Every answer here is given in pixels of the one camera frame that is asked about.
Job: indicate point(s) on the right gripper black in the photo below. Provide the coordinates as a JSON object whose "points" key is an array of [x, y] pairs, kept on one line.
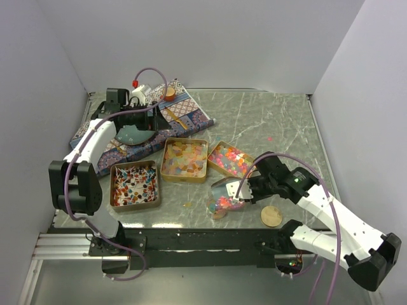
{"points": [[256, 197]]}

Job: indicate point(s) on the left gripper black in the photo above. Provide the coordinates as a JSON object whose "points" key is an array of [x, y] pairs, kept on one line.
{"points": [[151, 123]]}

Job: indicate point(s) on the wooden jar lid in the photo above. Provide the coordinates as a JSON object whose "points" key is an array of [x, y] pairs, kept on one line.
{"points": [[271, 216]]}

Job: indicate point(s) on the teal ceramic plate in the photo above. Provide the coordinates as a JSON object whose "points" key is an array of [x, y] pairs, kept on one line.
{"points": [[131, 136]]}

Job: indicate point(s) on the metal candy scoop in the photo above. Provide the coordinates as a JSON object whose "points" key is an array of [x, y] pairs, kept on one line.
{"points": [[218, 189]]}

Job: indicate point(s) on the gold tin with popsicle candies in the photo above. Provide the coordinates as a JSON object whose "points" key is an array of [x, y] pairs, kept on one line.
{"points": [[185, 160]]}

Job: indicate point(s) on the gold tin with gummy candies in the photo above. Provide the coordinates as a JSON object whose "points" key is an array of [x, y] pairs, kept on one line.
{"points": [[230, 161]]}

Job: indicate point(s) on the clear glass jar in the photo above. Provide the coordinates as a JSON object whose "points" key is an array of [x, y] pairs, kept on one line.
{"points": [[218, 207]]}

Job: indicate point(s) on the gold tin with lollipops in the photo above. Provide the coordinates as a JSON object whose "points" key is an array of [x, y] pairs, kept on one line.
{"points": [[134, 186]]}

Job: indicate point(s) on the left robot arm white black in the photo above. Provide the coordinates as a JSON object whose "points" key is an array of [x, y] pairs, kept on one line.
{"points": [[74, 185]]}

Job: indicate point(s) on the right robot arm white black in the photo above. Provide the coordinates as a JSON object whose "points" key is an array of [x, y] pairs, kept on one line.
{"points": [[366, 253]]}

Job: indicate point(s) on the gold knife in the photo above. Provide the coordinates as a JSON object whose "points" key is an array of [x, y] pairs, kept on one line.
{"points": [[175, 118]]}

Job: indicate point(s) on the patterned placemat cloth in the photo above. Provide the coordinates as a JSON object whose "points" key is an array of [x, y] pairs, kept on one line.
{"points": [[180, 117]]}

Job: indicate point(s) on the orange cup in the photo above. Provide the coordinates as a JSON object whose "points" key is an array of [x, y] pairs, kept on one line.
{"points": [[170, 94]]}

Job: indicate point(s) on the gold fork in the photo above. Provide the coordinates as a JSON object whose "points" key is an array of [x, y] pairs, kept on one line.
{"points": [[119, 149]]}

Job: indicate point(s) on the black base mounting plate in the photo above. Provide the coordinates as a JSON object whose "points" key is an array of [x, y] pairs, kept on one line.
{"points": [[125, 260]]}

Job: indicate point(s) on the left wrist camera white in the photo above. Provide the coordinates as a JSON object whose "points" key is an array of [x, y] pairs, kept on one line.
{"points": [[138, 94]]}

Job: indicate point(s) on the aluminium rail frame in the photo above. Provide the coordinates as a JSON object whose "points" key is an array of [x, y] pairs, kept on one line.
{"points": [[64, 243]]}

